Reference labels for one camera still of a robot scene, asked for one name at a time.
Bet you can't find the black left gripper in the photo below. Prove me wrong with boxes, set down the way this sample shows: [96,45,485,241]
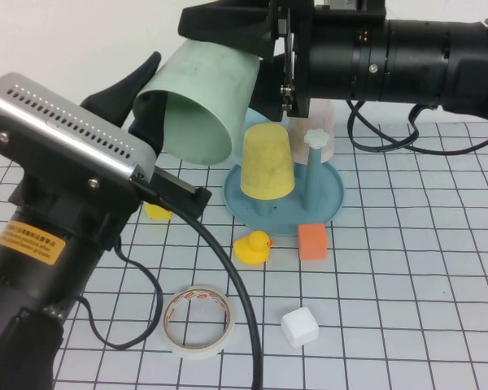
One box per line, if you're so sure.
[7,51,212,258]

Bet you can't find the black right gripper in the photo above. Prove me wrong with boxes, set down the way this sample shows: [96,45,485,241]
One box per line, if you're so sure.
[177,0,353,122]

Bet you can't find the pale green plastic cup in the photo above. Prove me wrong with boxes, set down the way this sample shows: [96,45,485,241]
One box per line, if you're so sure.
[132,39,261,167]

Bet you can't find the light blue plastic cup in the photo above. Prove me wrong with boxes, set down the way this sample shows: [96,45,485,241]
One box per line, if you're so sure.
[229,107,270,164]

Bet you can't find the pale pink plastic cup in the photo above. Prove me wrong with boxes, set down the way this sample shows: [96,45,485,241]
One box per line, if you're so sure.
[289,99,336,164]

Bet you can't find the yellow plastic cup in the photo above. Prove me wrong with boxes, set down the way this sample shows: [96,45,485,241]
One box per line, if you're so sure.
[239,123,296,201]

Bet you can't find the teal cup stand white knobs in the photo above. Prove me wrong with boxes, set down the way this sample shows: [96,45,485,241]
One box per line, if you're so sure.
[222,129,346,237]

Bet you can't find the yellow foam cube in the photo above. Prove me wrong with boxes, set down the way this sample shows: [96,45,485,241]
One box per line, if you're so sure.
[144,201,175,221]

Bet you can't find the yellow rubber duck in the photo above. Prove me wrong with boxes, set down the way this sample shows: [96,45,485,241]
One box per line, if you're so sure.
[233,230,275,267]

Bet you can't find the orange foam cube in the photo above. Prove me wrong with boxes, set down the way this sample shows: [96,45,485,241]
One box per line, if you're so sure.
[297,223,329,261]

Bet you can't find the white tape roll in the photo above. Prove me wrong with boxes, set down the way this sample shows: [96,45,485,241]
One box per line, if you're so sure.
[161,285,236,361]

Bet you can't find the grid pattern tablecloth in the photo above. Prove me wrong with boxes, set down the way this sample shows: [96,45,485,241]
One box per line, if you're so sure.
[0,120,488,390]

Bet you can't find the white foam cube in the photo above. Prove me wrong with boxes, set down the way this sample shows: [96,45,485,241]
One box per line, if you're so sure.
[280,306,320,349]

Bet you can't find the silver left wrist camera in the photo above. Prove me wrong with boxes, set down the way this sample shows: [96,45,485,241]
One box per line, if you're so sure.
[0,71,158,196]

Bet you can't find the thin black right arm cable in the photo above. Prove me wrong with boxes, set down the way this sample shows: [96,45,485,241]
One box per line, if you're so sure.
[346,99,419,154]
[408,103,488,156]

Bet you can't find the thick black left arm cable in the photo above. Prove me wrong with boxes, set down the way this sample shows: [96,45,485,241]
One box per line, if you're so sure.
[140,188,265,390]

